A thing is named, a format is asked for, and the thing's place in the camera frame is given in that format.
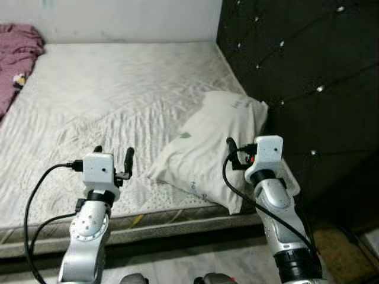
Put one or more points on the white pillow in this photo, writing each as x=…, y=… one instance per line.
x=207, y=142

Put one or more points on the white quilted mattress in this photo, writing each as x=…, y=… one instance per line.
x=118, y=89

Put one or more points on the grey left robot leg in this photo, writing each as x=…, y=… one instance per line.
x=134, y=279

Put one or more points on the grey robot leg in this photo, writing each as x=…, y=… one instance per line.
x=134, y=279
x=216, y=279

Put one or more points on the black tufted headboard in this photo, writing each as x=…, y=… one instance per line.
x=308, y=71

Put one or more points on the grey right robot leg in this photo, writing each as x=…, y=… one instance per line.
x=216, y=279

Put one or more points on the pink cartoon print blanket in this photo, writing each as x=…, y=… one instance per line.
x=15, y=59

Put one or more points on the brown floor mat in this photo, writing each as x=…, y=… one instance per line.
x=340, y=254

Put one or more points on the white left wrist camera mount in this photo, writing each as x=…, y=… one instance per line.
x=98, y=168

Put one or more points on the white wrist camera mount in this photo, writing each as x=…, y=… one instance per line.
x=98, y=168
x=267, y=151

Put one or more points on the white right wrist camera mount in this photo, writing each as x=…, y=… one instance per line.
x=267, y=151

